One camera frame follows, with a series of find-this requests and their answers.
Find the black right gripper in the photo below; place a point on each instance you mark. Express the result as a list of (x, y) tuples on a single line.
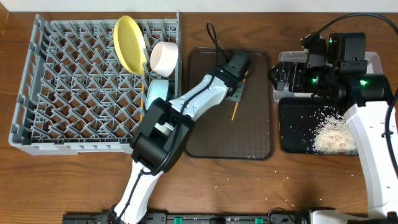
[(297, 69)]

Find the wooden chopstick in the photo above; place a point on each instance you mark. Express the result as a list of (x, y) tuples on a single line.
[(142, 94), (237, 103)]

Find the light blue bowl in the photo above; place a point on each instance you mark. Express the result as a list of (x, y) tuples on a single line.
[(157, 89)]

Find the yellow round plate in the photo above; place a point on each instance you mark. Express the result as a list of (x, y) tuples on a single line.
[(129, 44)]

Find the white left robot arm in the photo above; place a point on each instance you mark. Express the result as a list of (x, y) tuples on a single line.
[(158, 142)]

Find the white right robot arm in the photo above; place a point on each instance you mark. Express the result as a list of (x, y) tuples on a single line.
[(336, 69)]

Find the black waste tray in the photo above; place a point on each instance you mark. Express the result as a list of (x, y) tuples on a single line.
[(296, 123)]

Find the pile of rice waste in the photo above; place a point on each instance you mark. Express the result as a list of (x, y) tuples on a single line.
[(332, 135)]

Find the dark brown serving tray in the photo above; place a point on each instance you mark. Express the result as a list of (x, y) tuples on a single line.
[(251, 135)]

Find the grey plastic dish rack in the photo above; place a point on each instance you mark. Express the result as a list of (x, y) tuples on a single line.
[(75, 96)]

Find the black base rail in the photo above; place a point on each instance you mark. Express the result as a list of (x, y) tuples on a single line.
[(275, 216)]

